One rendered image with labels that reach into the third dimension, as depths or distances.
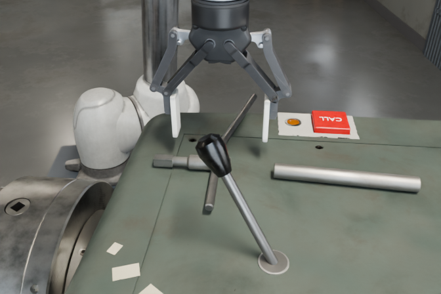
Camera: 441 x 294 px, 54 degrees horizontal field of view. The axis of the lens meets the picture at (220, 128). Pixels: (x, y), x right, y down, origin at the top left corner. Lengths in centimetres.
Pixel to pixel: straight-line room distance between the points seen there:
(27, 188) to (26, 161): 234
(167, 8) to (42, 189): 64
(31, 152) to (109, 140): 187
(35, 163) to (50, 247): 240
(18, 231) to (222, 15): 39
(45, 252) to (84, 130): 71
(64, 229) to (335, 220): 36
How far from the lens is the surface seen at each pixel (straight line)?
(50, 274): 61
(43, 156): 305
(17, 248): 63
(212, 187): 58
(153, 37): 120
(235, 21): 55
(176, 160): 64
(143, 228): 56
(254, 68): 59
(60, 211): 64
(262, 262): 52
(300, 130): 75
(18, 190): 70
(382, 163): 70
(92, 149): 131
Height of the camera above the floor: 165
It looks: 32 degrees down
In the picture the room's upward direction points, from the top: straight up
